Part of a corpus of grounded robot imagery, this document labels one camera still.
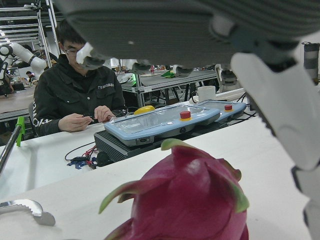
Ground gray workbench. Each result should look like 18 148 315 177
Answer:
121 69 221 108

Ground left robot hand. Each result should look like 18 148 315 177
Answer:
53 0 320 240

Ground red and black wires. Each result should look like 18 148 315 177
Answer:
64 141 111 171

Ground metal serrated tongs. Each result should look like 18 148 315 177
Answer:
0 124 56 227

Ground pink dragon fruit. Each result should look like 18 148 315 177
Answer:
98 138 251 240

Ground white cup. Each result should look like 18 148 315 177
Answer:
191 85 217 104

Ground large blue-gray teach pendant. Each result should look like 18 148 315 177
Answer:
103 104 221 148

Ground small blue-gray teach pendant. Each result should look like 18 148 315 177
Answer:
194 99 247 123

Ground black ribbed electronics box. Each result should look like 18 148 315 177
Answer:
93 113 258 166

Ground metal rack frame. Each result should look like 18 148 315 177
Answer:
0 0 60 62

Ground yellow rounded object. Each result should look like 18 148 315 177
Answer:
133 105 156 116

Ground person in black jacket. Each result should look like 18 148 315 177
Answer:
27 18 127 137

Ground green plastic clip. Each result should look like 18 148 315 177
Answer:
15 116 26 148

